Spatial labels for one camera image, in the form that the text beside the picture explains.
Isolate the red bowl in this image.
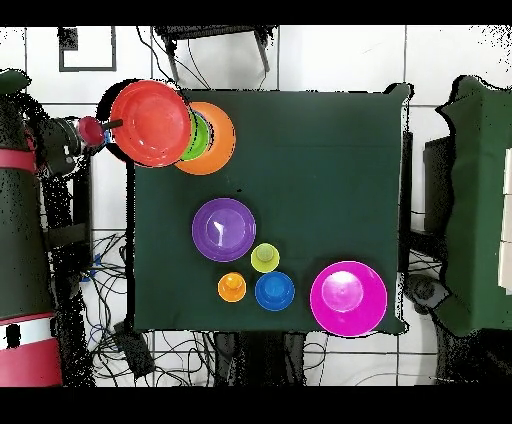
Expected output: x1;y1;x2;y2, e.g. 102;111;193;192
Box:
109;79;194;169

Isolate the green bowl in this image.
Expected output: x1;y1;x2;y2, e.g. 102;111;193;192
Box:
179;112;212;162

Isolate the large yellow-orange bowl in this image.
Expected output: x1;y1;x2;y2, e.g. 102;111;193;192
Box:
174;100;237;176

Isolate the green cloth covered side table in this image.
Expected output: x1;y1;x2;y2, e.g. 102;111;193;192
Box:
435;75;512;337
0;69;32;96

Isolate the purple bowl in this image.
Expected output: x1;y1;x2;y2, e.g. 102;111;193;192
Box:
190;197;257;263

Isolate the dark green tablecloth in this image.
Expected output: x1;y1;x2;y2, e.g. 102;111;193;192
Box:
125;85;413;335

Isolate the orange cup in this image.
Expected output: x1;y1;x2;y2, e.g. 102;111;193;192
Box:
217;271;248;304

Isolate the yellow cup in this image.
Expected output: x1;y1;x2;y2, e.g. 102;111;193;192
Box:
250;242;281;274

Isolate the black power strip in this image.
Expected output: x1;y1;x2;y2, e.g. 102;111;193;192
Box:
112;320;156;380

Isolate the dark blue bowl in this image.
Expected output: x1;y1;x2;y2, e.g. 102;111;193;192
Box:
254;270;296;312

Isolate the pink bowl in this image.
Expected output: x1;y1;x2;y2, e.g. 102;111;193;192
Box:
309;260;389;338

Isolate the black frame table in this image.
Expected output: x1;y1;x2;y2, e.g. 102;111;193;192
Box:
43;175;94;273

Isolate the bundle of floor cables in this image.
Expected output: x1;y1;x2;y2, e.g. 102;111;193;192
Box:
79;231;219;387

